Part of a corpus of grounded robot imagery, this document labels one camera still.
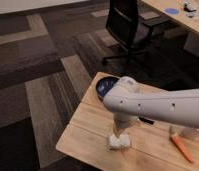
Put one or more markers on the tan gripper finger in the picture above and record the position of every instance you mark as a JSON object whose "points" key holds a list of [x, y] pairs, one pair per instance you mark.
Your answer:
{"points": [[116, 131]]}

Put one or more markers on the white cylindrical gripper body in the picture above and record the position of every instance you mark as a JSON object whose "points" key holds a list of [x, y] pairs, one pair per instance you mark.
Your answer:
{"points": [[122, 122]]}

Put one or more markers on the white sponge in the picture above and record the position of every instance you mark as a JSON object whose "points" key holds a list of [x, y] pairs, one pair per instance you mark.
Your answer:
{"points": [[123, 141]]}

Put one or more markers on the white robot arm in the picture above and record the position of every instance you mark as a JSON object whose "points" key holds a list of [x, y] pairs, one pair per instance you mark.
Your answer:
{"points": [[126, 101]]}

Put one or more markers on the blue ceramic bowl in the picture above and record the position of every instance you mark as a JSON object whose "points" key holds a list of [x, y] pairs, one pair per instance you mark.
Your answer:
{"points": [[104, 85]]}

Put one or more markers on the dark rectangular box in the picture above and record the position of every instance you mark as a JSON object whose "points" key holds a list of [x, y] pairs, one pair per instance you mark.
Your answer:
{"points": [[147, 121]]}

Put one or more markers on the orange carrot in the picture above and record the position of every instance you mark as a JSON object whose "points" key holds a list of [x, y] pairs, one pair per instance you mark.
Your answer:
{"points": [[178, 142]]}

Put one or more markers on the black office chair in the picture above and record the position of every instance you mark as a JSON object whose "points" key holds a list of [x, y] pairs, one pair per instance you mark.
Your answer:
{"points": [[130, 30]]}

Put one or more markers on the blue round coaster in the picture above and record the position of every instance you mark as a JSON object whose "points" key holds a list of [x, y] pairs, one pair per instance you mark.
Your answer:
{"points": [[171, 11]]}

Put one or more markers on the wooden desk in background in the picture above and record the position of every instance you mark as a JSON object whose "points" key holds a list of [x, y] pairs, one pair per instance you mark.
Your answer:
{"points": [[191, 24]]}

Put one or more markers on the small items on desk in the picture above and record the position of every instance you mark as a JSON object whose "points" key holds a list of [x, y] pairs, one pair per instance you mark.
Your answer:
{"points": [[191, 9]]}

